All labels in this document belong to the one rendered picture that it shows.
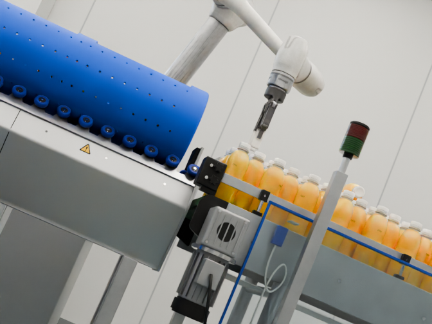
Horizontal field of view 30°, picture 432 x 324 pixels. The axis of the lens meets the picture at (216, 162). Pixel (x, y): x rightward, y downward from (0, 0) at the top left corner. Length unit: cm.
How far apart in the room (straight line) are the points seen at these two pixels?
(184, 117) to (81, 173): 37
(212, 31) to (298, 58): 58
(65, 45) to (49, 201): 49
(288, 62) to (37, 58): 89
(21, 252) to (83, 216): 55
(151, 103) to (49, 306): 90
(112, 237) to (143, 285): 275
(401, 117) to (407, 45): 51
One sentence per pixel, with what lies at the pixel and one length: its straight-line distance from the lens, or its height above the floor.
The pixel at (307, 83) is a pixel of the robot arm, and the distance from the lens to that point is 300.
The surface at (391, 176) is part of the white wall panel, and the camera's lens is 556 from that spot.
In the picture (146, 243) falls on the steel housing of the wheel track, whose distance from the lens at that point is 257.
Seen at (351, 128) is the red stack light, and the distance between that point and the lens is 244.
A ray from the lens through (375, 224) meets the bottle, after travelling 267.
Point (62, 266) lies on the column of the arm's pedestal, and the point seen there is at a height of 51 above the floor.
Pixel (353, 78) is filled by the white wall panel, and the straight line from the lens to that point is 563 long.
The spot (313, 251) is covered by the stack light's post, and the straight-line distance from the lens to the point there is 237.
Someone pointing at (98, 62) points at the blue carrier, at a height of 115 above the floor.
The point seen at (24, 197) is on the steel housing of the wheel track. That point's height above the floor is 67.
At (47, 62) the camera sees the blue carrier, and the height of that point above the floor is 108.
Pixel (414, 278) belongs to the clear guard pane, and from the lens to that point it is 260.
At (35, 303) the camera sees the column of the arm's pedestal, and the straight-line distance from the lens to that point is 304.
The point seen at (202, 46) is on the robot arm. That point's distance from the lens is 336.
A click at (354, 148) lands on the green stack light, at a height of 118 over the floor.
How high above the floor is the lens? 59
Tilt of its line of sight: 9 degrees up
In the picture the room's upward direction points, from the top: 23 degrees clockwise
